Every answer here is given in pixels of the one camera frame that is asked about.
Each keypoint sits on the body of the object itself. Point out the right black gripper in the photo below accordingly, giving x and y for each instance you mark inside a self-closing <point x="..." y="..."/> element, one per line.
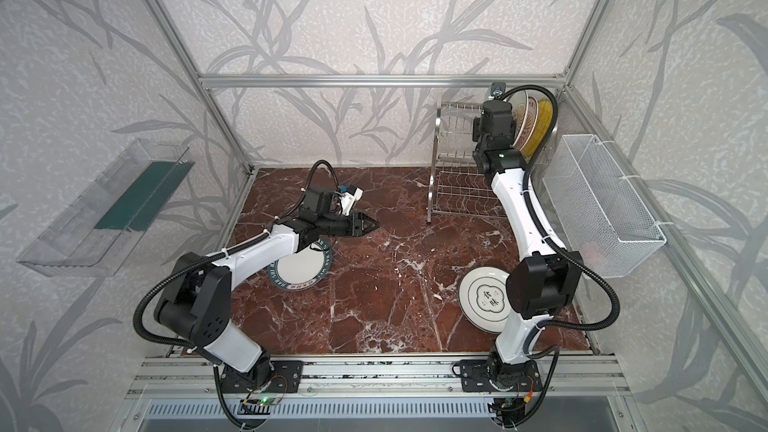
<point x="495" y="111"/>

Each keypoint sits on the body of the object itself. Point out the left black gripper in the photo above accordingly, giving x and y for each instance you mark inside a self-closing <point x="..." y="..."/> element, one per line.
<point x="347" y="225"/>

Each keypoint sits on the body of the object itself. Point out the orange sunburst plate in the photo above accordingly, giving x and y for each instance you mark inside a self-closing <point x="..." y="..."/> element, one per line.
<point x="519" y="103"/>
<point x="529" y="124"/>

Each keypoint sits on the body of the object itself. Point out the yellow grid plate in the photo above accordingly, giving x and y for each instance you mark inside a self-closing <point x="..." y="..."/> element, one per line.
<point x="544" y="119"/>

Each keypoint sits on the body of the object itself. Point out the green rimmed Chinese text plate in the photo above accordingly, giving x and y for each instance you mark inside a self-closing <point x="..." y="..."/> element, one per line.
<point x="302" y="270"/>

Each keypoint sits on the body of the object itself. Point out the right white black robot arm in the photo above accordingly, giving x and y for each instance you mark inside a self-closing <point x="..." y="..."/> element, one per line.
<point x="515" y="305"/>

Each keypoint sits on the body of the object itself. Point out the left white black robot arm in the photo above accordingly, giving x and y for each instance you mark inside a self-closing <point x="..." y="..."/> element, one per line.
<point x="191" y="308"/>

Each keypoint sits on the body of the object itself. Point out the steel two-tier dish rack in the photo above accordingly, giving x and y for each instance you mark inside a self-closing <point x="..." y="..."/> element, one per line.
<point x="455" y="186"/>

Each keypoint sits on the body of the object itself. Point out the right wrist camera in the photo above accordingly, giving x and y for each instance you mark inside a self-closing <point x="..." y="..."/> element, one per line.
<point x="496" y="91"/>

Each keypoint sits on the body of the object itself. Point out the white wire mesh basket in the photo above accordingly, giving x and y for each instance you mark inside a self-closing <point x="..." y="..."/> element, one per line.
<point x="599" y="210"/>

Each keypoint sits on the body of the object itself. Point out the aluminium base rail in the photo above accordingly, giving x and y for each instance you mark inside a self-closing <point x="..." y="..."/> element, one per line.
<point x="374" y="375"/>

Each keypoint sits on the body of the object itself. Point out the aluminium cage frame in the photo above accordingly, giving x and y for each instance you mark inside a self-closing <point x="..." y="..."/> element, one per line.
<point x="734" y="334"/>

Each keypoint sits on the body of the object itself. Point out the clear plastic wall tray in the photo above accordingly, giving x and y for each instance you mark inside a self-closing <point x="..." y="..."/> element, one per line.
<point x="95" y="234"/>

